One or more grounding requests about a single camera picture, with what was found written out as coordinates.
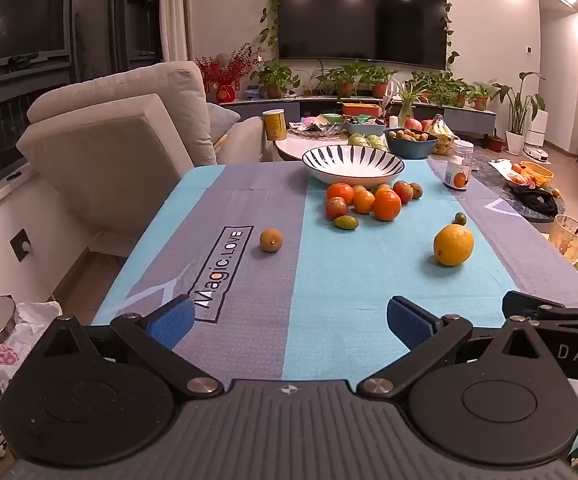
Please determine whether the beige fabric sofa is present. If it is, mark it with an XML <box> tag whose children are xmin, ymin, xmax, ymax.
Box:
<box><xmin>16</xmin><ymin>60</ymin><xmax>275</xmax><ymax>233</ymax></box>

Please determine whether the heap of small longans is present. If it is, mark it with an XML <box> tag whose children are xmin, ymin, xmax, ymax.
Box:
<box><xmin>388</xmin><ymin>129</ymin><xmax>430</xmax><ymax>143</ymax></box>

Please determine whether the black cloth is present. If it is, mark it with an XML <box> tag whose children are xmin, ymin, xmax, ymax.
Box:
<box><xmin>511</xmin><ymin>186</ymin><xmax>560</xmax><ymax>213</ymax></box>

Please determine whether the wall socket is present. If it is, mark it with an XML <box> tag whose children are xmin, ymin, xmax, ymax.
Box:
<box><xmin>10</xmin><ymin>228</ymin><xmax>32</xmax><ymax>262</ymax></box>

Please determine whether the grey cushion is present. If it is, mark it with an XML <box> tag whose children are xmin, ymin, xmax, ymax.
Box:
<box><xmin>205</xmin><ymin>102</ymin><xmax>241</xmax><ymax>153</ymax></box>

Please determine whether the tray of green apples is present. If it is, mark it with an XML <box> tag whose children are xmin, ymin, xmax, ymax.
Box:
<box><xmin>347</xmin><ymin>132</ymin><xmax>389</xmax><ymax>151</ymax></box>

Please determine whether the red berry plant red vase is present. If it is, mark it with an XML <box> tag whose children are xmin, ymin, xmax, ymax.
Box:
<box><xmin>196</xmin><ymin>42</ymin><xmax>265</xmax><ymax>105</ymax></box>

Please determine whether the yellow can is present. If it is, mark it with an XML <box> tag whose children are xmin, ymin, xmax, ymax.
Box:
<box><xmin>262</xmin><ymin>109</ymin><xmax>288</xmax><ymax>142</ymax></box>

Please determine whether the glass mug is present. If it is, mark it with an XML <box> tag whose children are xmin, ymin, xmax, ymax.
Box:
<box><xmin>549</xmin><ymin>214</ymin><xmax>578</xmax><ymax>266</ymax></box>

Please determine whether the yellow basket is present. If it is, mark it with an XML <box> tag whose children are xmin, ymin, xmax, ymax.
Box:
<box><xmin>518</xmin><ymin>160</ymin><xmax>554</xmax><ymax>188</ymax></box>

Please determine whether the glass vase with plant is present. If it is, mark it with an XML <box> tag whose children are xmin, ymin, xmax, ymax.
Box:
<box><xmin>396</xmin><ymin>80</ymin><xmax>432</xmax><ymax>128</ymax></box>

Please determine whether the orange box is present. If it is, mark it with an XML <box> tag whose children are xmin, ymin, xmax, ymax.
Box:
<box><xmin>341</xmin><ymin>102</ymin><xmax>382</xmax><ymax>118</ymax></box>

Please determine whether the black wall television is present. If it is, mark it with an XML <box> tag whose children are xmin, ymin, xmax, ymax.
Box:
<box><xmin>275</xmin><ymin>0</ymin><xmax>448</xmax><ymax>71</ymax></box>

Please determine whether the metal lid jar on bag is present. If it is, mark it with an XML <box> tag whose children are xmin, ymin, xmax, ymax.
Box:
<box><xmin>0</xmin><ymin>301</ymin><xmax>65</xmax><ymax>393</ymax></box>

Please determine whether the dark blue bowl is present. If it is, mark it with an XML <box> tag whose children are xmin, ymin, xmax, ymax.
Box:
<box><xmin>384</xmin><ymin>129</ymin><xmax>438</xmax><ymax>160</ymax></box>

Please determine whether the potted green plant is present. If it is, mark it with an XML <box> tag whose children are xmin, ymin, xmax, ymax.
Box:
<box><xmin>431</xmin><ymin>72</ymin><xmax>474</xmax><ymax>108</ymax></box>
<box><xmin>251</xmin><ymin>60</ymin><xmax>300</xmax><ymax>100</ymax></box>
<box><xmin>361</xmin><ymin>65</ymin><xmax>400</xmax><ymax>100</ymax></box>
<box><xmin>469</xmin><ymin>81</ymin><xmax>497</xmax><ymax>112</ymax></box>
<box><xmin>316</xmin><ymin>62</ymin><xmax>365</xmax><ymax>98</ymax></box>

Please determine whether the clear bag with oranges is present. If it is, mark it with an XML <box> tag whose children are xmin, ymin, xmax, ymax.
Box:
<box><xmin>489</xmin><ymin>159</ymin><xmax>532</xmax><ymax>186</ymax></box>

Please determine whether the white bottle orange label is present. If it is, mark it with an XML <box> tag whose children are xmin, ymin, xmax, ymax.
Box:
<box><xmin>444</xmin><ymin>140</ymin><xmax>474</xmax><ymax>192</ymax></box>

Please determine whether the white round coffee table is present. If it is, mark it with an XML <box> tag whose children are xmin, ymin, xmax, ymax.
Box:
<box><xmin>275</xmin><ymin>130</ymin><xmax>395</xmax><ymax>163</ymax></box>

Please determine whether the dark marble round table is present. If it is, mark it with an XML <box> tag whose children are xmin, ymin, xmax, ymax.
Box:
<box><xmin>474</xmin><ymin>157</ymin><xmax>567</xmax><ymax>223</ymax></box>

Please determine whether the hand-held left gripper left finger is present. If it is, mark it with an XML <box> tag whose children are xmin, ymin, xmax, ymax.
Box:
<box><xmin>28</xmin><ymin>296</ymin><xmax>222</xmax><ymax>401</ymax></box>

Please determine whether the white curtain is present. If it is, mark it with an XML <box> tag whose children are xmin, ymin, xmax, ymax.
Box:
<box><xmin>159</xmin><ymin>0</ymin><xmax>197</xmax><ymax>63</ymax></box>

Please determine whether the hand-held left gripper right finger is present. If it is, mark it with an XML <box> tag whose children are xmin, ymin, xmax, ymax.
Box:
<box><xmin>356</xmin><ymin>296</ymin><xmax>557</xmax><ymax>401</ymax></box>

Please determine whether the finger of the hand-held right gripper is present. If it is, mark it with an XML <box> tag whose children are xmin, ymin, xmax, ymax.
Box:
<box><xmin>502</xmin><ymin>290</ymin><xmax>578</xmax><ymax>323</ymax></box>

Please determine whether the grey television cabinet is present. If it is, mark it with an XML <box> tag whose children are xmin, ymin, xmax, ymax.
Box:
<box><xmin>224</xmin><ymin>95</ymin><xmax>497</xmax><ymax>133</ymax></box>

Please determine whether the striped white bowl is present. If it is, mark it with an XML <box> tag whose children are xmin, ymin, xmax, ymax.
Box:
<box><xmin>302</xmin><ymin>144</ymin><xmax>406</xmax><ymax>188</ymax></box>

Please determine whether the glass plate with snacks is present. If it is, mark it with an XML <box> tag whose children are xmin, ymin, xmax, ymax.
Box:
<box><xmin>289</xmin><ymin>119</ymin><xmax>345</xmax><ymax>138</ymax></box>

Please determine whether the dark window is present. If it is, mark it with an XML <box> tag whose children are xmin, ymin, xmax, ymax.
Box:
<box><xmin>0</xmin><ymin>0</ymin><xmax>162</xmax><ymax>183</ymax></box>

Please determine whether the blue grey snack tray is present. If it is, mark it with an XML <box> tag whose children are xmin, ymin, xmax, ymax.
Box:
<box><xmin>343</xmin><ymin>116</ymin><xmax>387</xmax><ymax>137</ymax></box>

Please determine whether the bunch of bananas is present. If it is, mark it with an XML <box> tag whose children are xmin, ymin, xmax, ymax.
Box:
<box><xmin>424</xmin><ymin>115</ymin><xmax>457</xmax><ymax>155</ymax></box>

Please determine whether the tall plant white pot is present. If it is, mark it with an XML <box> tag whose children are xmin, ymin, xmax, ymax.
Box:
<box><xmin>491</xmin><ymin>71</ymin><xmax>544</xmax><ymax>155</ymax></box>

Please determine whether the large yellow lemon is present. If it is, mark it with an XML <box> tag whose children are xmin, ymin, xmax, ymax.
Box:
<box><xmin>433</xmin><ymin>224</ymin><xmax>475</xmax><ymax>267</ymax></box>

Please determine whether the blue grey printed tablecloth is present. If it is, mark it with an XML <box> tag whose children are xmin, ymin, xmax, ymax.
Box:
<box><xmin>92</xmin><ymin>157</ymin><xmax>578</xmax><ymax>461</ymax></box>

